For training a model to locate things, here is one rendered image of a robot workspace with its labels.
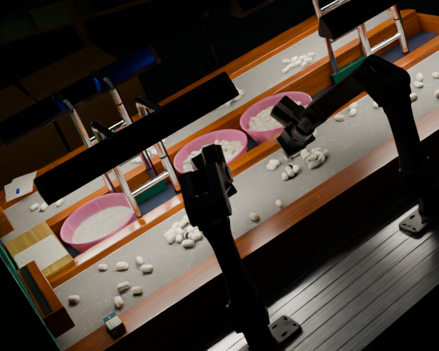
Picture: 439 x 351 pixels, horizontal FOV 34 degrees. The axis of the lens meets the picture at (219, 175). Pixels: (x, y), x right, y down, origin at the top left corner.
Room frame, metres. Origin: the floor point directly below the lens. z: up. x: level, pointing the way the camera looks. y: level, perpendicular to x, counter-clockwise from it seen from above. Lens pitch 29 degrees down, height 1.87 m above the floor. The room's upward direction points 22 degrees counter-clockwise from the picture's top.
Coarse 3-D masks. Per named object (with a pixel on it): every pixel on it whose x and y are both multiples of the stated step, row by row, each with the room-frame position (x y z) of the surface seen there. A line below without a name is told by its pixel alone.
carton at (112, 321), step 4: (108, 316) 1.51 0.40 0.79; (112, 316) 1.50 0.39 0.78; (116, 316) 1.49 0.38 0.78; (104, 320) 1.50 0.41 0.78; (108, 320) 1.49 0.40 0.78; (112, 320) 1.49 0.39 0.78; (116, 320) 1.48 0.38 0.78; (120, 320) 1.47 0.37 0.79; (108, 324) 1.48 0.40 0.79; (112, 324) 1.47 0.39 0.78; (116, 324) 1.46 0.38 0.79; (120, 324) 1.46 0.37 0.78; (108, 328) 1.49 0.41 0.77; (112, 328) 1.46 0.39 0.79; (116, 328) 1.46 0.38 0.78; (120, 328) 1.46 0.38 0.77; (124, 328) 1.46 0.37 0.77; (112, 332) 1.45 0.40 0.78; (116, 332) 1.45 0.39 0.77
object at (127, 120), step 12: (96, 72) 2.36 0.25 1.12; (108, 84) 2.25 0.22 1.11; (60, 96) 2.27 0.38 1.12; (120, 96) 2.25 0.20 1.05; (72, 108) 2.20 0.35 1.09; (120, 108) 2.24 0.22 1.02; (72, 120) 2.20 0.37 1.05; (84, 132) 2.19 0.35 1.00; (144, 156) 2.24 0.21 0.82; (108, 180) 2.19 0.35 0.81; (144, 192) 2.22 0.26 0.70; (156, 192) 2.23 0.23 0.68
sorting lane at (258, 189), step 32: (320, 128) 2.09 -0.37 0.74; (352, 128) 2.01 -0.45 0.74; (384, 128) 1.93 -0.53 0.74; (352, 160) 1.83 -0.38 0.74; (256, 192) 1.87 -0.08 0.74; (288, 192) 1.80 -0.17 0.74; (160, 224) 1.91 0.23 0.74; (256, 224) 1.71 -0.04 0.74; (128, 256) 1.81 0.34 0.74; (160, 256) 1.74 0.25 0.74; (192, 256) 1.68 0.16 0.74; (64, 288) 1.78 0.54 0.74; (96, 288) 1.72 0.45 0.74; (128, 288) 1.66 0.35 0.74; (96, 320) 1.57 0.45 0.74
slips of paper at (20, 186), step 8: (24, 176) 2.61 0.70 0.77; (32, 176) 2.58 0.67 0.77; (8, 184) 2.60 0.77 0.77; (16, 184) 2.57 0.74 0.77; (24, 184) 2.54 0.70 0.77; (32, 184) 2.51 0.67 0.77; (8, 192) 2.52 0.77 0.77; (16, 192) 2.48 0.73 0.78; (24, 192) 2.47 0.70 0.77; (8, 200) 2.46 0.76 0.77
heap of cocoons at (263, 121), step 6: (300, 102) 2.33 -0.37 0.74; (270, 108) 2.38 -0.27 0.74; (258, 114) 2.37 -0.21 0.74; (264, 114) 2.34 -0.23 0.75; (252, 120) 2.36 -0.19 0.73; (258, 120) 2.32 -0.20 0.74; (264, 120) 2.31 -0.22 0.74; (270, 120) 2.28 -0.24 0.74; (276, 120) 2.26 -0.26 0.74; (252, 126) 2.30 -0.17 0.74; (258, 126) 2.28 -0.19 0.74; (264, 126) 2.28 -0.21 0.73; (270, 126) 2.25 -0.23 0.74; (276, 126) 2.23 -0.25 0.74
